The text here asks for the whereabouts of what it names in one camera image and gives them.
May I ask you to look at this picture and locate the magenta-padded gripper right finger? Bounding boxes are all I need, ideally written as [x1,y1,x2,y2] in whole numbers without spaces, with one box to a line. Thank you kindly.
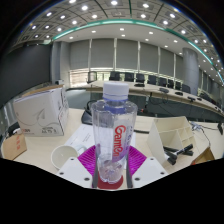
[124,145,169,189]

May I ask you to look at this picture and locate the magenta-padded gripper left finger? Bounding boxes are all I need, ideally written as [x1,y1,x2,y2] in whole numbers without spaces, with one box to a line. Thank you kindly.
[56,144,100,189]

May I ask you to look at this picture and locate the clear plastic water bottle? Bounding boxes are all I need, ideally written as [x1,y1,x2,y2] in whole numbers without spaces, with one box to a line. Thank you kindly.
[90,81,139,185]

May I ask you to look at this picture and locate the white printed paper sheet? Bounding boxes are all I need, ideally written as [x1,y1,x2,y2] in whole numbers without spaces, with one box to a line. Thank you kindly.
[64,123,137,151]

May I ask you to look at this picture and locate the flat round red coaster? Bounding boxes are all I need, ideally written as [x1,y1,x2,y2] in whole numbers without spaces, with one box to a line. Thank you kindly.
[97,174,124,190]

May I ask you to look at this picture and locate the white open organizer box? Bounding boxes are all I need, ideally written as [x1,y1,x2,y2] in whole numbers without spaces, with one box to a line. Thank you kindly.
[146,115,198,165]

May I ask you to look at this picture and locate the black desk phone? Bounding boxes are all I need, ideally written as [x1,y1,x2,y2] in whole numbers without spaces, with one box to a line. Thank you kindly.
[80,99,101,126]

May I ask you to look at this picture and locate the flat brown cardboard sheet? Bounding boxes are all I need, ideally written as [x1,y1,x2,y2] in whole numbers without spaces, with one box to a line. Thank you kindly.
[0,132,28,161]

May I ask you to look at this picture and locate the large white cardboard box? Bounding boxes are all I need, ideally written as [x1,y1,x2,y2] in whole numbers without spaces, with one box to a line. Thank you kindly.
[12,85,70,137]

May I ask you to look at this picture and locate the long curved conference desk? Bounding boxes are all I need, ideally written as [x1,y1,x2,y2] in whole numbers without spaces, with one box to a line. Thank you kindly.
[89,79,224,118]

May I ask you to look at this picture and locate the row of black office chairs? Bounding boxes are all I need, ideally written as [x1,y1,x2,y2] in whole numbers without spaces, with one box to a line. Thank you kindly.
[87,70,214,101]

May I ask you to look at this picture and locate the round recessed ceiling lights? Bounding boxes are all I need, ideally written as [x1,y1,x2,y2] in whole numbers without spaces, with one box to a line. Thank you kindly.
[19,0,224,84]

